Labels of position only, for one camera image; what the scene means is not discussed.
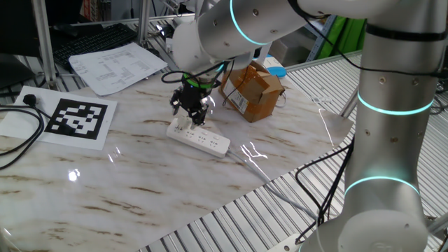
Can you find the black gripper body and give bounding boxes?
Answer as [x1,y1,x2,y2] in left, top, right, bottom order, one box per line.
[176,82,213,113]

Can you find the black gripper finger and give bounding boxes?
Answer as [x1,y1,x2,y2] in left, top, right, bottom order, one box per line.
[169,87,185,116]
[188,101,211,127]

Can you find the white plug adapter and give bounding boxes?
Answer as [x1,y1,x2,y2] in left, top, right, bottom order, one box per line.
[174,115,193,132]

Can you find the white four-socket power strip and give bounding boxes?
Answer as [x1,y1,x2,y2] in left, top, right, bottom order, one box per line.
[165,118,232,159]

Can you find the taped brown cardboard box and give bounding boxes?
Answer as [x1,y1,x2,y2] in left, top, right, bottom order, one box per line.
[218,59,286,123]

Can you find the stack of printed papers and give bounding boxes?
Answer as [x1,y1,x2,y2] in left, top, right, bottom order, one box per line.
[68,42,169,97]

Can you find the glossy marble pattern mat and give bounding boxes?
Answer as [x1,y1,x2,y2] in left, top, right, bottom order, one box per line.
[0,66,354,252]

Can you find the white and blue desk lamp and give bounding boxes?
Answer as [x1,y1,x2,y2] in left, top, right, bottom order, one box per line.
[251,41,288,78]

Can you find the paper sheet with fiducial marker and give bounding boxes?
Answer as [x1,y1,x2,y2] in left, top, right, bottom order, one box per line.
[0,85,118,151]

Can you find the black computer keyboard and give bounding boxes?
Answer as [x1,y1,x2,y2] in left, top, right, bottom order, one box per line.
[52,22,138,66]

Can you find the grey metal shelf rack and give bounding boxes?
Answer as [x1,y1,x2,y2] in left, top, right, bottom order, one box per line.
[304,15,337,63]

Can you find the green cloth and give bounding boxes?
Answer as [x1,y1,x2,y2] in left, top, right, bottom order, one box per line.
[316,15,368,60]

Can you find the aluminium frame post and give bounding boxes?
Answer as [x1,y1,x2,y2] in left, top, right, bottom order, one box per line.
[136,0,151,46]
[31,0,59,90]
[339,89,360,118]

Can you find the aluminium frame crossbar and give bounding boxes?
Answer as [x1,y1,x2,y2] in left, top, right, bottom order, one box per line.
[71,13,195,28]

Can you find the grey power strip cable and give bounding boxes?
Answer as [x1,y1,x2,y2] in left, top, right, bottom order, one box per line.
[226,149,319,220]

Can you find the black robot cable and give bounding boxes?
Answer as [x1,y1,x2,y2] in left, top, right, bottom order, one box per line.
[293,138,355,245]
[295,145,353,218]

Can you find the black power cord with plug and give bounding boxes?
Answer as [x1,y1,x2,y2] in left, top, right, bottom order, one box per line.
[0,93,48,172]

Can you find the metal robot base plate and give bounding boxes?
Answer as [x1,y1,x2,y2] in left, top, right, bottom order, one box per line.
[266,233,302,252]

